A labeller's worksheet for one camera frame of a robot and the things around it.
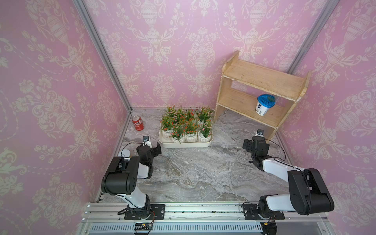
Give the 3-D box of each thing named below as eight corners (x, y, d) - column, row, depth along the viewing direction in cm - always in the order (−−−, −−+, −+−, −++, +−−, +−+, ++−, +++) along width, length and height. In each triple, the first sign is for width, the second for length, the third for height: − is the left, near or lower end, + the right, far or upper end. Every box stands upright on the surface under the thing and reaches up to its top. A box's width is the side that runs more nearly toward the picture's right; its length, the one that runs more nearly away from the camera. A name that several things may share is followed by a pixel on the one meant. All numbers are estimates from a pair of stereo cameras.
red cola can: (136, 132, 109) (130, 122, 100) (137, 125, 113) (133, 115, 104) (143, 132, 109) (138, 122, 100) (144, 125, 113) (140, 115, 104)
